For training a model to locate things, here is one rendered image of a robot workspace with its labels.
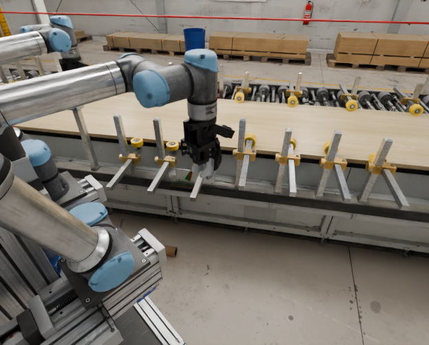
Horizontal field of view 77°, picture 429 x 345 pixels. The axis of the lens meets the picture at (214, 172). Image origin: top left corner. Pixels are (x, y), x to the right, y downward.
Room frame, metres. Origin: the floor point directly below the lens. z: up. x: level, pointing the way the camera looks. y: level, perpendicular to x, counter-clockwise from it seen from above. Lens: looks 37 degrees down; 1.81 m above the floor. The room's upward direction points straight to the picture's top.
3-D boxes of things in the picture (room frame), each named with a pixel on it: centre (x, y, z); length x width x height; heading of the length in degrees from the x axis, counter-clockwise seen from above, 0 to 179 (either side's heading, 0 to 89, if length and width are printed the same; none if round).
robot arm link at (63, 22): (1.23, 0.62, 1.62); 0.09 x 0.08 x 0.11; 142
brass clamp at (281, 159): (1.29, -0.42, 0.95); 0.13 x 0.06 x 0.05; 79
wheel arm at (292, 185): (1.23, -0.43, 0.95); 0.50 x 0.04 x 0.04; 169
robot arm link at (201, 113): (0.63, 0.03, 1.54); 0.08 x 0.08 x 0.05
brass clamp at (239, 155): (1.34, -0.18, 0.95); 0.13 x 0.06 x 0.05; 79
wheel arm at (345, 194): (1.18, -0.67, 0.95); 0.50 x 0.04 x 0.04; 169
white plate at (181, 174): (1.37, 0.13, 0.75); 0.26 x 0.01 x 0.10; 79
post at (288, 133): (1.30, -0.40, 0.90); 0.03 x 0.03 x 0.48; 79
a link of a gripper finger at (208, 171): (0.62, 0.02, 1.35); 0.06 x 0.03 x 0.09; 135
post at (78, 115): (1.53, 0.84, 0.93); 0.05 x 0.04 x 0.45; 79
